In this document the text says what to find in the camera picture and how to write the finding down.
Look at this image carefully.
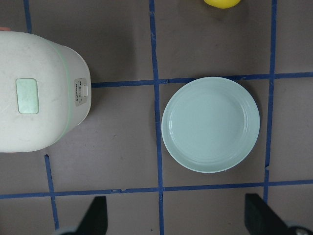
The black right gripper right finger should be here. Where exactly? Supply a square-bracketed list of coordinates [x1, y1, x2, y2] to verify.
[245, 193, 297, 235]

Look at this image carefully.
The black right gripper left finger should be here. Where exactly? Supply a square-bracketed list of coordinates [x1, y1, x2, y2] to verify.
[76, 196, 108, 235]

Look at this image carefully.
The white rice cooker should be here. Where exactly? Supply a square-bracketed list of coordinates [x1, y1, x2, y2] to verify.
[0, 31, 91, 153]

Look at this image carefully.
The light green round plate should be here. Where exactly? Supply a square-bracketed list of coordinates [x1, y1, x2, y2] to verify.
[161, 77, 260, 173]

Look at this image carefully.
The yellow round object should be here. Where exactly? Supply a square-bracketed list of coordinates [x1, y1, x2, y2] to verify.
[204, 0, 241, 9]

